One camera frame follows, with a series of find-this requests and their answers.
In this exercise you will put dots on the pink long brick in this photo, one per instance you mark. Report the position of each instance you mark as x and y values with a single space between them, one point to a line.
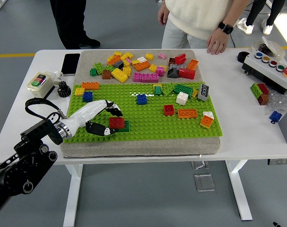
145 77

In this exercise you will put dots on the lime green flat brick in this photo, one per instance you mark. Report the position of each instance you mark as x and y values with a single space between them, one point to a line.
167 89

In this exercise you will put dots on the blue four-stud brick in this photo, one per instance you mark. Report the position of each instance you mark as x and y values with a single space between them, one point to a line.
141 99
88 97

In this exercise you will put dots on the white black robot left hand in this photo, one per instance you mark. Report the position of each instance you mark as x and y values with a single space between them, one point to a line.
86 112

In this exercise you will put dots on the orange brick with yellow base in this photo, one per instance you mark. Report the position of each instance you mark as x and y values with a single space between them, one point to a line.
205 121

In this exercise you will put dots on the person's left hand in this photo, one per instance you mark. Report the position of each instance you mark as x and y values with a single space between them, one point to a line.
217 43

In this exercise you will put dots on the white table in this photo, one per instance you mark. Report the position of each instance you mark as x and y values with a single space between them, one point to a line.
240 106

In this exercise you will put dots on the person's right hand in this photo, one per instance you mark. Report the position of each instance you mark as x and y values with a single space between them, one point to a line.
163 14

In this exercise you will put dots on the small white plastic part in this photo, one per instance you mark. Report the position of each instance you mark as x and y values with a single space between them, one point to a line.
58 75

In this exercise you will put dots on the table height control panel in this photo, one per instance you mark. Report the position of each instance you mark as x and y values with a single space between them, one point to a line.
280 161

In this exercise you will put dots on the smartphone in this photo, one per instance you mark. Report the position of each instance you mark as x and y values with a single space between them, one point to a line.
70 64

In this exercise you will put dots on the small white brick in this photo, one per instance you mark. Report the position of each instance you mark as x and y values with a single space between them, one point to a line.
141 59

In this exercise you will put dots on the yellow four-stud brick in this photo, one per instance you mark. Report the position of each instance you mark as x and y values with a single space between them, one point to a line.
149 56
127 71
79 91
152 68

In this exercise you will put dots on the red stud brick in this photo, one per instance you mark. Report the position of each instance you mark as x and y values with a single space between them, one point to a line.
180 58
263 88

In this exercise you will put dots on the small yellow tilted brick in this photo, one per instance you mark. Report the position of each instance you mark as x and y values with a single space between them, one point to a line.
194 93

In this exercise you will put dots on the white sloped brick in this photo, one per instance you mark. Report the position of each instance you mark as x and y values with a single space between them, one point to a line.
208 114

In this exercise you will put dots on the black grey sloped brick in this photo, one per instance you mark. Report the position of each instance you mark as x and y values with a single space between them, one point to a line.
118 64
172 73

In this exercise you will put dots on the white four-stud brick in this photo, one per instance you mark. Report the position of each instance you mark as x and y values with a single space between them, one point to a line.
181 98

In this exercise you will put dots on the person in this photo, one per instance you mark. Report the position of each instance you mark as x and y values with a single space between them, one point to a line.
193 16
254 11
70 21

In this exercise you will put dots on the lime green stud brick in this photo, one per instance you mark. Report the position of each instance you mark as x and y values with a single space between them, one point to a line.
98 68

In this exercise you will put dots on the person's left forearm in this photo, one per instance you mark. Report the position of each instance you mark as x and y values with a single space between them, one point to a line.
237 11

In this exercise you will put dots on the grey foam mat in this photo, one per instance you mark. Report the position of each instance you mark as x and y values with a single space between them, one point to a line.
138 147

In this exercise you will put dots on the cream switch box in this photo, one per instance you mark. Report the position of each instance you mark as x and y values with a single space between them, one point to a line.
40 84

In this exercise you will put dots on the small dark green brick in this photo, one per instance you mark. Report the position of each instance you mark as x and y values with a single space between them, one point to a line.
93 72

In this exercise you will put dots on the white button control box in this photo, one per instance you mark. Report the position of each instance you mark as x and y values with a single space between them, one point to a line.
266 71

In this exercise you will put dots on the pink four-stud brick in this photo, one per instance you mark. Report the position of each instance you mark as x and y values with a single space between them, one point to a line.
160 71

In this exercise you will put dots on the yellow stud brick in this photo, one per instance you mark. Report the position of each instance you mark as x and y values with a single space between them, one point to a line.
135 62
126 56
117 54

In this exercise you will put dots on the clear floor socket cover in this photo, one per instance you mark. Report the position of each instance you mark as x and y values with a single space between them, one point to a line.
204 182
200 164

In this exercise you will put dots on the small teal green brick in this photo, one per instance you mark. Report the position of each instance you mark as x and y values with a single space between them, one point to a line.
157 90

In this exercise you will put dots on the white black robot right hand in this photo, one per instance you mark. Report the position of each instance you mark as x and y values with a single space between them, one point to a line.
276 224

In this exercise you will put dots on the black gear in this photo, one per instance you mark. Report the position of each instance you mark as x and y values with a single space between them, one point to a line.
63 89

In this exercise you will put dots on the red curved-top brick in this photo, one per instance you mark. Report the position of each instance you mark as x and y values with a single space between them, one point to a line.
116 123

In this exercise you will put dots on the small pink brick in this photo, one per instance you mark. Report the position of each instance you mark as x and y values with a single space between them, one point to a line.
128 60
161 56

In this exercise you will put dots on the white round lidded container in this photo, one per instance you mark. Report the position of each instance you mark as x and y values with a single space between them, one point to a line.
275 48

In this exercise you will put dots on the dark green eight-stud brick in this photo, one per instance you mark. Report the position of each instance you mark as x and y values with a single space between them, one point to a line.
183 89
126 126

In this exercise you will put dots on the dark brown brick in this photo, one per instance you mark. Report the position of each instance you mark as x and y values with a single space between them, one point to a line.
171 61

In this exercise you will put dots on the orange eight-stud brick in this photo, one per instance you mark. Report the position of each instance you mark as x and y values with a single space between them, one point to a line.
142 66
90 85

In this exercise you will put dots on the orange stud brick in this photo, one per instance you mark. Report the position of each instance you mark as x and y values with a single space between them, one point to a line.
113 60
192 64

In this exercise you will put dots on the clear plastic bag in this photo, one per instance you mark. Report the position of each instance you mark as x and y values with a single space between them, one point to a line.
280 100

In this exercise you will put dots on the yellow hollow brick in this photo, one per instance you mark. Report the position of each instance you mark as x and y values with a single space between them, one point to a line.
156 84

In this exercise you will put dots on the large yellow rounded brick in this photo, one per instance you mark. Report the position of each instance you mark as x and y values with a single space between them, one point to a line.
119 75

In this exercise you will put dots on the green studded baseplate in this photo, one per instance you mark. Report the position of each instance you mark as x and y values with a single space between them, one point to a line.
152 128

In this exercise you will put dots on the black wrist watch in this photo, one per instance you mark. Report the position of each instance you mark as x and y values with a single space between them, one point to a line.
226 28

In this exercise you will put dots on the large red brick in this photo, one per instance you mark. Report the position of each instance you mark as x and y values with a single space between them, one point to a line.
186 73

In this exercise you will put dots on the brown four-stud brick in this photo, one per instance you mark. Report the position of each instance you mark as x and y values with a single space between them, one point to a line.
106 75

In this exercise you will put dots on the grey flat stud brick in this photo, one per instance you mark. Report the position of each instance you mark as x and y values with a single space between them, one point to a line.
177 66

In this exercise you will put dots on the blue brick keyring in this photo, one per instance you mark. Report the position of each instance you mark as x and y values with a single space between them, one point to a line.
275 116

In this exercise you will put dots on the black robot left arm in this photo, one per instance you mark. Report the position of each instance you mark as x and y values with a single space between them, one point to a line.
15 170

